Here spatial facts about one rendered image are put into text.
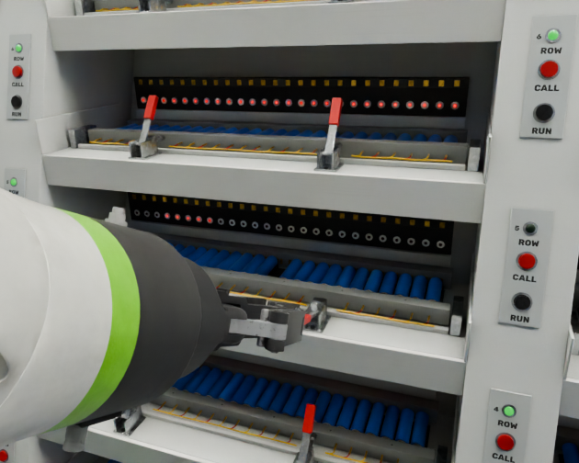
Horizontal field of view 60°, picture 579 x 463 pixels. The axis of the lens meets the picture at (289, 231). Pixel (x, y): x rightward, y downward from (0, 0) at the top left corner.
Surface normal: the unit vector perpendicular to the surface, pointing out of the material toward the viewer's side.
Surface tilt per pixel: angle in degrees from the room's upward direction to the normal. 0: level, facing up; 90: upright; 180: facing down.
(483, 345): 90
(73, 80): 90
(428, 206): 108
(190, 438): 18
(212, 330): 93
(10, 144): 90
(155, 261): 50
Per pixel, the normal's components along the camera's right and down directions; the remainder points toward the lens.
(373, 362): -0.34, 0.35
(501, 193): -0.33, 0.04
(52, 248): 0.87, -0.48
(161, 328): 0.95, 0.04
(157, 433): -0.03, -0.93
